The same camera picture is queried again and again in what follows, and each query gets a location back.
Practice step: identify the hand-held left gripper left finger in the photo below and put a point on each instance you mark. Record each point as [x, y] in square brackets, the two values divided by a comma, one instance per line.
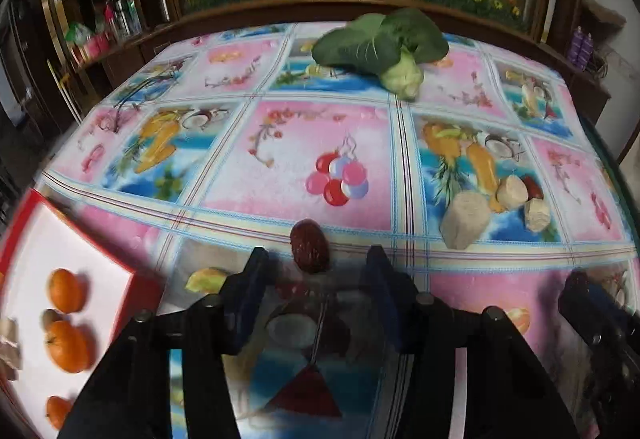
[250, 309]

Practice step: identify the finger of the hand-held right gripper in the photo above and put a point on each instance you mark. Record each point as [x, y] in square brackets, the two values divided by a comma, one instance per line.
[587, 301]

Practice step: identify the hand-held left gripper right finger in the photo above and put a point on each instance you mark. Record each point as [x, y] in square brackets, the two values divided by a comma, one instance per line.
[382, 309]

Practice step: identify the dark red jujube date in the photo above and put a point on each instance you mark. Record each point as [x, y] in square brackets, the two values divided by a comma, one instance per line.
[536, 189]
[310, 246]

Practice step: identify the red and white cardboard box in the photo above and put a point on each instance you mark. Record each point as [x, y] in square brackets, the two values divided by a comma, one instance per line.
[100, 279]

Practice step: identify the orange mandarin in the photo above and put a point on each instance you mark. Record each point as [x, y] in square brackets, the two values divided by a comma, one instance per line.
[65, 290]
[67, 346]
[57, 411]

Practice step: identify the small beige chunk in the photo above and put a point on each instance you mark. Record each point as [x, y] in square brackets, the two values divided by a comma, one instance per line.
[537, 215]

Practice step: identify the pale potato chunk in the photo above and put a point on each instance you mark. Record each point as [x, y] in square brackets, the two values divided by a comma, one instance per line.
[465, 221]

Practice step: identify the printed fruit tablecloth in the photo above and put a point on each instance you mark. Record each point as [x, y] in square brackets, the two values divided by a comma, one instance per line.
[300, 144]

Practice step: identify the purple bottle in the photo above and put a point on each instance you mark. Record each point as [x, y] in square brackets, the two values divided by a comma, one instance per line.
[587, 50]
[576, 48]

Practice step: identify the green bok choy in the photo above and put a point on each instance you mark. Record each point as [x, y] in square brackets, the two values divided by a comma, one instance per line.
[370, 44]

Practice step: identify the pink containers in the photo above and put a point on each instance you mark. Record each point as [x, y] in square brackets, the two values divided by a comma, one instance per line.
[92, 49]

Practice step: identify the slim steel flask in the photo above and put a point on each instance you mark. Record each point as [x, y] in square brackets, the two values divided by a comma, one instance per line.
[162, 1]

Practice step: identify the pink bottle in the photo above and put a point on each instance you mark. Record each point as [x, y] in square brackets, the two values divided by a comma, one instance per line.
[109, 21]

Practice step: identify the steel thermos jug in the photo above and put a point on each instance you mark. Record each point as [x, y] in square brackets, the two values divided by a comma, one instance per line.
[124, 14]

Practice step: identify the green packet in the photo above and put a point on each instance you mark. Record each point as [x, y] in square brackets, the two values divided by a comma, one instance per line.
[77, 33]

